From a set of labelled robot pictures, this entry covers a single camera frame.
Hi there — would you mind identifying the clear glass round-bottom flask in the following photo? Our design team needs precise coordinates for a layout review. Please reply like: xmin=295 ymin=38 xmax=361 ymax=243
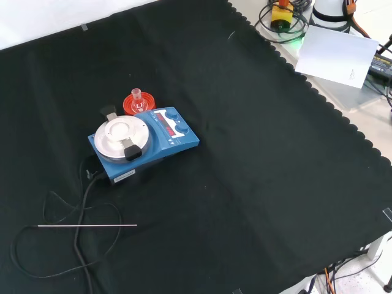
xmin=130 ymin=88 xmax=146 ymax=113

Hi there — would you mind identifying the heater with blue base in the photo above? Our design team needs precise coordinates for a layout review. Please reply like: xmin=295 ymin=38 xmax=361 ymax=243
xmin=88 ymin=104 xmax=200 ymax=187

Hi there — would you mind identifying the black bench cloth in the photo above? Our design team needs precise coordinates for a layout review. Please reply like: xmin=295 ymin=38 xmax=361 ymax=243
xmin=0 ymin=0 xmax=392 ymax=294

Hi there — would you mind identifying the thin steel probe rod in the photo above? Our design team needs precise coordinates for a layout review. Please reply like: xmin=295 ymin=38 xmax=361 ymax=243
xmin=37 ymin=224 xmax=138 ymax=228

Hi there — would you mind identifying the yellow stop button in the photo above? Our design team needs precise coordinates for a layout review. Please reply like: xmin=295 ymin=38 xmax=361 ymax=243
xmin=270 ymin=0 xmax=295 ymax=32

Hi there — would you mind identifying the pale board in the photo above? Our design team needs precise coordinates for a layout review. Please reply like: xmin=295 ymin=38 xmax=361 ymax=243
xmin=295 ymin=24 xmax=380 ymax=89

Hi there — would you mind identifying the black power adapter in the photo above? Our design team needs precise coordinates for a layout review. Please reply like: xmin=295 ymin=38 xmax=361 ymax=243
xmin=367 ymin=50 xmax=392 ymax=82

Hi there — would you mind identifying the black tripod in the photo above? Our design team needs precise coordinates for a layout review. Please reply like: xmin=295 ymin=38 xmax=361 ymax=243
xmin=377 ymin=32 xmax=392 ymax=56

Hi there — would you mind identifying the orange flask support ring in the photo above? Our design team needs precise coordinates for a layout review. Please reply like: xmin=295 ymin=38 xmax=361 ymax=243
xmin=122 ymin=93 xmax=157 ymax=116

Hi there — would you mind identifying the thin black probe cable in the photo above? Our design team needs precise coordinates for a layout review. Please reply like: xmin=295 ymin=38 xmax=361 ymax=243
xmin=10 ymin=189 xmax=123 ymax=279

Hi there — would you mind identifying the thick black power cable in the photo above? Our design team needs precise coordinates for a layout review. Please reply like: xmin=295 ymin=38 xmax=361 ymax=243
xmin=73 ymin=170 xmax=107 ymax=294

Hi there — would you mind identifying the black coiled cable bundle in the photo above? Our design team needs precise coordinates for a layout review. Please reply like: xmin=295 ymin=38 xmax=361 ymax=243
xmin=258 ymin=0 xmax=311 ymax=44

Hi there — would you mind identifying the orange cable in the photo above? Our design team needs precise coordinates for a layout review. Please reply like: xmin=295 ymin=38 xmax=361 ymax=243
xmin=342 ymin=0 xmax=372 ymax=39

